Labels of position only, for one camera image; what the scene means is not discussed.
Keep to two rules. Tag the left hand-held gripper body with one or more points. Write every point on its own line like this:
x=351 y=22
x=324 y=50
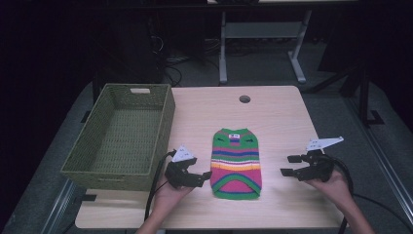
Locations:
x=181 y=174

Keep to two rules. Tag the grey metal table frame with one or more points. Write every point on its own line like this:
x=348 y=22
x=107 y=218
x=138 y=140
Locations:
x=259 y=31

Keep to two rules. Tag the metal floor rail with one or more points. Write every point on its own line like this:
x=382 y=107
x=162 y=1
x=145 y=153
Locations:
x=58 y=208
x=389 y=162

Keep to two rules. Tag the black table clamp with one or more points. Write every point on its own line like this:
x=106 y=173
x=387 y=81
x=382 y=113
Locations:
x=87 y=197

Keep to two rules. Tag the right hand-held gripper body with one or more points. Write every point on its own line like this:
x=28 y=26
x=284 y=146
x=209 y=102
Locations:
x=318 y=167

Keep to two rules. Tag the person's left hand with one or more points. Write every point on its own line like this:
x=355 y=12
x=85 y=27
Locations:
x=172 y=198

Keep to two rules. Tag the dark cabinet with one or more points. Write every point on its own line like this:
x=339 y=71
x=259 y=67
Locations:
x=130 y=48

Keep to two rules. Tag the black metal stand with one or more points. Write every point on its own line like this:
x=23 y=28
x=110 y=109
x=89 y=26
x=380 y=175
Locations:
x=363 y=94

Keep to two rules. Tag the striped knitted pet sweater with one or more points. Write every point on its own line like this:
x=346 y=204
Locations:
x=236 y=162

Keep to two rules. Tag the green woven basket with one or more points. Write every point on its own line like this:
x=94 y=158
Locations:
x=126 y=139

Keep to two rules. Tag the person's right hand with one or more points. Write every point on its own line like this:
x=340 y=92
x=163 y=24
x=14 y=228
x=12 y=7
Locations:
x=334 y=190

